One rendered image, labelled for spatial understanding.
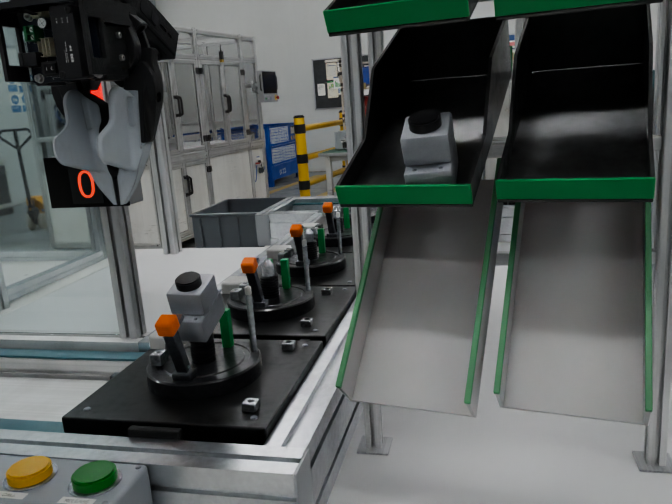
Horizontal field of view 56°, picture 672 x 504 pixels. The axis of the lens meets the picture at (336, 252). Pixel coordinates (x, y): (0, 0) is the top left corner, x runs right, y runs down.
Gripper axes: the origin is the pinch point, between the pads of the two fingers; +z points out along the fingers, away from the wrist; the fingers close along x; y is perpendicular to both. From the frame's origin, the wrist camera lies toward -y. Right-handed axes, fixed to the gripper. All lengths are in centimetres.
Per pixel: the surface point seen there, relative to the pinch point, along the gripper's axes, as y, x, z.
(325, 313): -43, 5, 26
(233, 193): -601, -243, 86
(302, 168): -691, -188, 71
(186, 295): -16.4, -4.3, 14.7
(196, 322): -16.2, -3.4, 17.9
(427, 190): -10.9, 24.0, 2.8
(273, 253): -77, -15, 25
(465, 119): -26.2, 27.0, -2.7
